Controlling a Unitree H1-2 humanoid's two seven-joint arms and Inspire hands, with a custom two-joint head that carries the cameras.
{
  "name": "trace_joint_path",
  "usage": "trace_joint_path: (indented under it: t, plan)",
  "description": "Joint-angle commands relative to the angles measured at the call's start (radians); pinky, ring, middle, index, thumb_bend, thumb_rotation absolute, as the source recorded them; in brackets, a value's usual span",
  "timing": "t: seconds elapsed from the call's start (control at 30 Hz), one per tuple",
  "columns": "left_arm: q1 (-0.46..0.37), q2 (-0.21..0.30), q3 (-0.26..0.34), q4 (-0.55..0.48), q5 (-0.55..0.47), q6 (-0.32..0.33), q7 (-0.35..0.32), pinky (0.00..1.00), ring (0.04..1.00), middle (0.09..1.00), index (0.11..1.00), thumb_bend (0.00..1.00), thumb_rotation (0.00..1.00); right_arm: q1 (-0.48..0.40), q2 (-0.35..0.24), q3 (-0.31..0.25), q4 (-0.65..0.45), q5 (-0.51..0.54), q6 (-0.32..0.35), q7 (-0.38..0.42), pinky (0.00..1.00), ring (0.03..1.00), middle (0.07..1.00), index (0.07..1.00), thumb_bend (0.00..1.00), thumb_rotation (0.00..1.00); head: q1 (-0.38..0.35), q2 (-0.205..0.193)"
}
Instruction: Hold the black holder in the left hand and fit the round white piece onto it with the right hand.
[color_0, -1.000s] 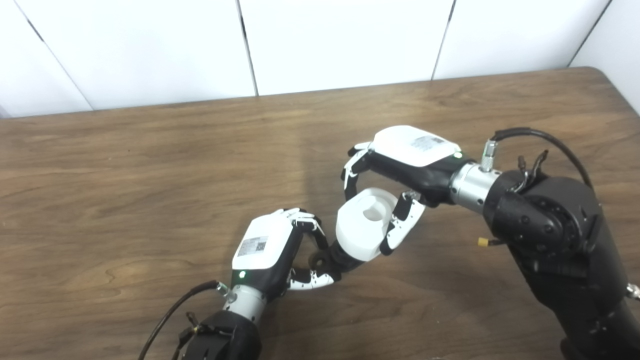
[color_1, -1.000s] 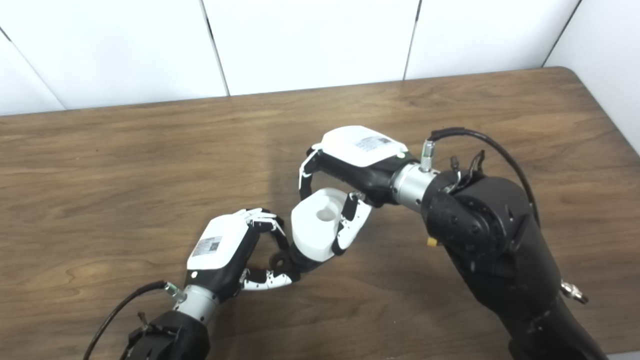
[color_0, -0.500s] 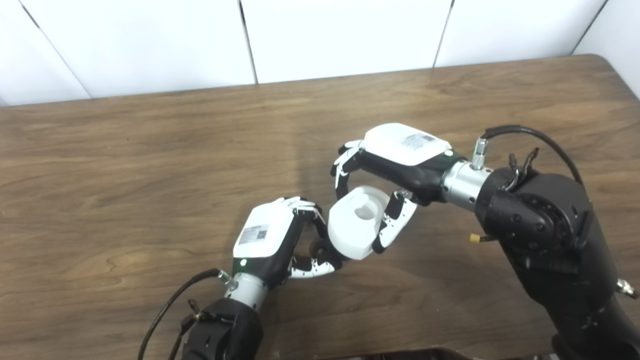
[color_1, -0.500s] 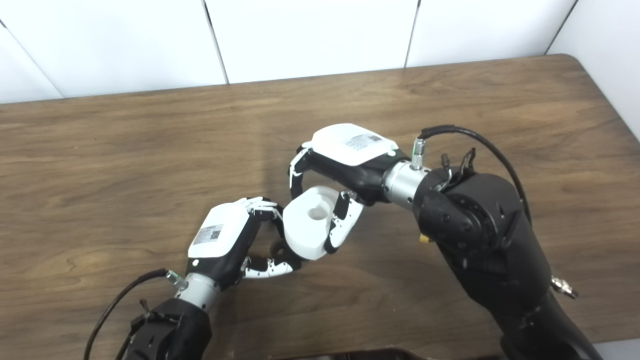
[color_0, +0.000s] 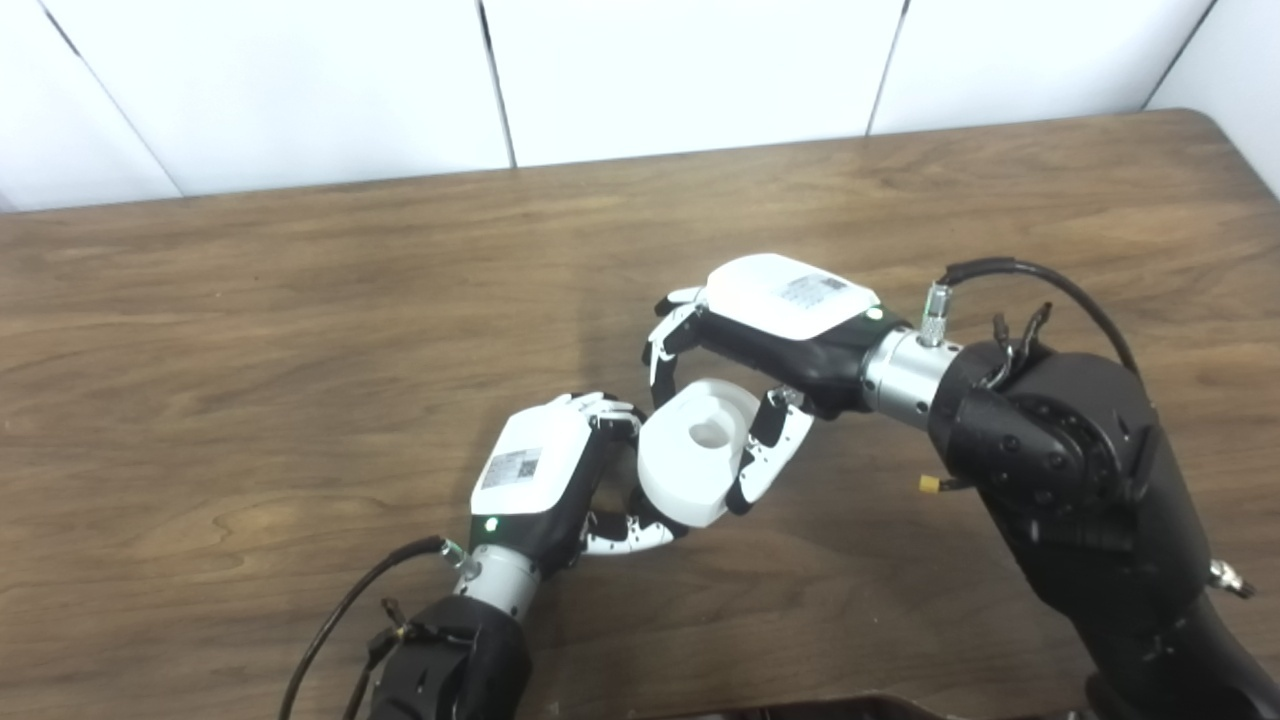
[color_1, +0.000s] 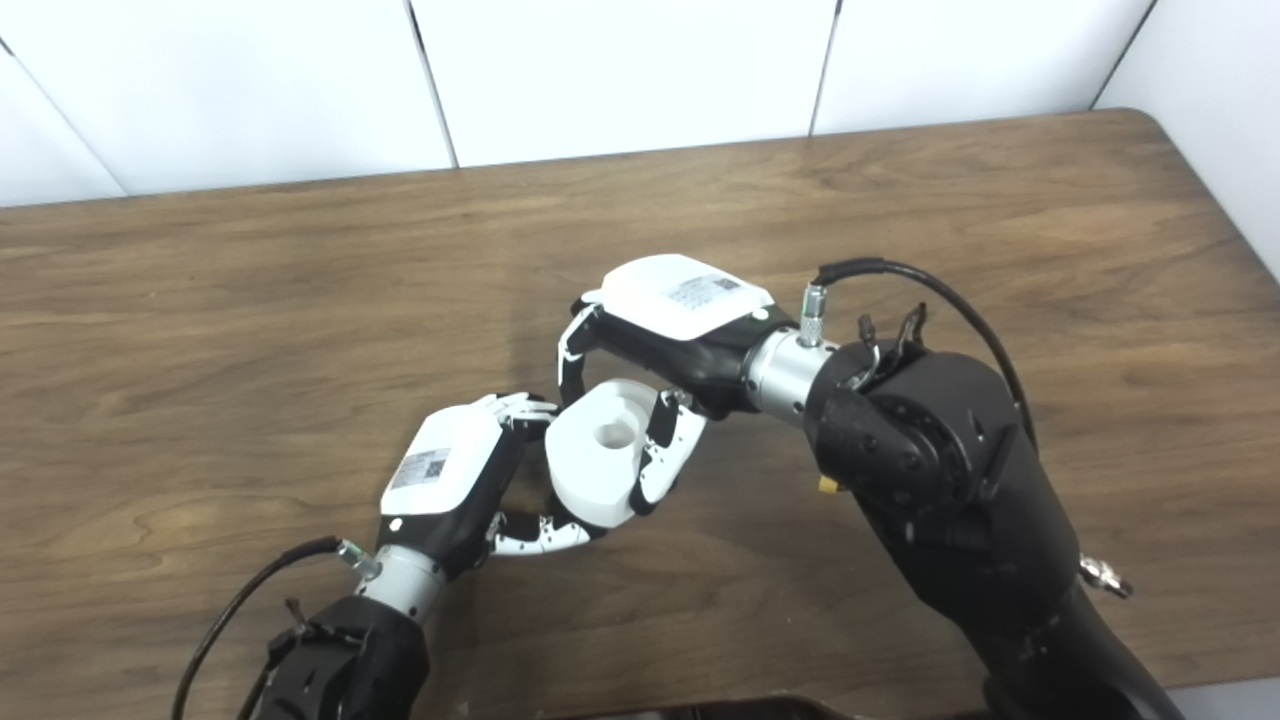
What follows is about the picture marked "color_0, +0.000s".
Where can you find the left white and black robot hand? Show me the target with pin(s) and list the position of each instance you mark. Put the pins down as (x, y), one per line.
(535, 460)

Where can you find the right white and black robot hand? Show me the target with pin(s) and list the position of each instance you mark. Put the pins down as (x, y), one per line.
(790, 300)

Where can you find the round white piece with hole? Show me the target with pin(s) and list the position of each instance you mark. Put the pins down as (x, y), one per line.
(690, 470)

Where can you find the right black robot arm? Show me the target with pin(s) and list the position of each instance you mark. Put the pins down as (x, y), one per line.
(1080, 480)

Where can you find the silver metal plug connector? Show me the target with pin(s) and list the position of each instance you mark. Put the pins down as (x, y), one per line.
(1230, 578)

